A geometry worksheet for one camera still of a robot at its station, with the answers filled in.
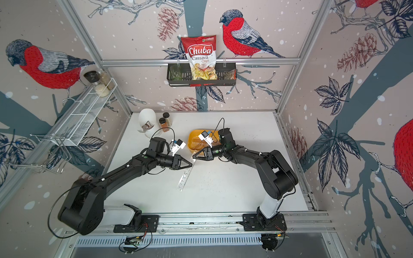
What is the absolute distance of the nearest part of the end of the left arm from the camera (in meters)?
0.72

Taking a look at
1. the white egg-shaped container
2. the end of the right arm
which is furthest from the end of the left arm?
the white egg-shaped container

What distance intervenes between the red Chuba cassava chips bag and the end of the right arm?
1.29ft

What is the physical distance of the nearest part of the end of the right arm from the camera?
0.75 meters

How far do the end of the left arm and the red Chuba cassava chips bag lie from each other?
450 mm

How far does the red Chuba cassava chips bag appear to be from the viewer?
81 cm
